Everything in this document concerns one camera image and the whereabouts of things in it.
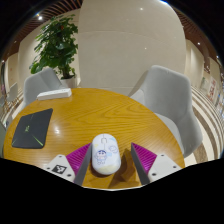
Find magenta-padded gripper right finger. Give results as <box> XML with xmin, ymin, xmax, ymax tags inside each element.
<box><xmin>130</xmin><ymin>142</ymin><xmax>183</xmax><ymax>186</ymax></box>

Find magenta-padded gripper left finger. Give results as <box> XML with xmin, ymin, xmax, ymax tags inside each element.
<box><xmin>44</xmin><ymin>143</ymin><xmax>93</xmax><ymax>186</ymax></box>

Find white cartoon-print computer mouse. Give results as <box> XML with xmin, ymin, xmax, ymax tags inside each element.
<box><xmin>91</xmin><ymin>133</ymin><xmax>122</xmax><ymax>176</ymax></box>

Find black mouse pad green streaks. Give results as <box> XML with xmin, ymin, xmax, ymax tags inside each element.
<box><xmin>11</xmin><ymin>107</ymin><xmax>54</xmax><ymax>150</ymax></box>

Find grey shell chair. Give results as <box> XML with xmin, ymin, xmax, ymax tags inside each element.
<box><xmin>129</xmin><ymin>64</ymin><xmax>204</xmax><ymax>159</ymax></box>
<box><xmin>22</xmin><ymin>67</ymin><xmax>66</xmax><ymax>108</ymax></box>

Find white power strip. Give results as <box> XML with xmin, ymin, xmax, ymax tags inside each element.
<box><xmin>36</xmin><ymin>87</ymin><xmax>73</xmax><ymax>101</ymax></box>

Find white chair with thin legs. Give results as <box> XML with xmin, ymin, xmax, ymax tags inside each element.
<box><xmin>5</xmin><ymin>82</ymin><xmax>20</xmax><ymax>105</ymax></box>

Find poster stand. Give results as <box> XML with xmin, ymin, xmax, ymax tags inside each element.
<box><xmin>206</xmin><ymin>76</ymin><xmax>218</xmax><ymax>103</ymax></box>

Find large green potted plant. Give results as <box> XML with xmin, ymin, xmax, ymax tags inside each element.
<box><xmin>29</xmin><ymin>13</ymin><xmax>80</xmax><ymax>89</ymax></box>

